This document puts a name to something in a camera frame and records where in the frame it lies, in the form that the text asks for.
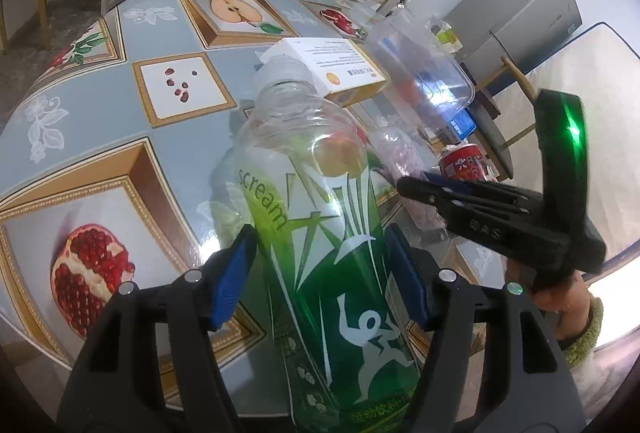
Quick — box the green plastic bottle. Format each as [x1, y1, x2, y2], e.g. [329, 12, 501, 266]
[234, 55, 424, 433]

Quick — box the small blue packet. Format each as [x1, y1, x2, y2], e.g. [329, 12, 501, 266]
[447, 113, 479, 142]

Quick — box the wooden chair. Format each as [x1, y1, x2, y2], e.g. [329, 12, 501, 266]
[460, 55, 539, 181]

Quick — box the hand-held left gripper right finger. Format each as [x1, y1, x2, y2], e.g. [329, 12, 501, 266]
[383, 223, 584, 433]

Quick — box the person's right hand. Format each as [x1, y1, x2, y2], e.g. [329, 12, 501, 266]
[505, 262, 592, 340]

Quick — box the person's right forearm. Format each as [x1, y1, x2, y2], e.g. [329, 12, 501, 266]
[554, 297, 607, 366]

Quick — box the small white green box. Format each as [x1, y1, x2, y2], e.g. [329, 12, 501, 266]
[434, 24, 464, 58]

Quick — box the red drink can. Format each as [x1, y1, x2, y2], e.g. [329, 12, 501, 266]
[439, 144, 494, 184]

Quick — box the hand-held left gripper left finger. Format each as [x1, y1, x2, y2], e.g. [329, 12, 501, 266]
[56, 224, 273, 433]

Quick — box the clear plastic bag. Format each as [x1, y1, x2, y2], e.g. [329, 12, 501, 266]
[369, 127, 447, 230]

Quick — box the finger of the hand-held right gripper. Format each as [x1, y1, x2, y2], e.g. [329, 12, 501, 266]
[424, 171, 547, 214]
[396, 176, 572, 260]

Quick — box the fruit printed tablecloth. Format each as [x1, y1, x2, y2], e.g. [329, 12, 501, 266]
[0, 0, 501, 420]

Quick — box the clear plastic container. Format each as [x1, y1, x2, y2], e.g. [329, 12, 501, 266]
[365, 8, 477, 130]

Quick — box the white yellow cardboard box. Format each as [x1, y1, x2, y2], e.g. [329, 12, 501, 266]
[260, 37, 392, 108]

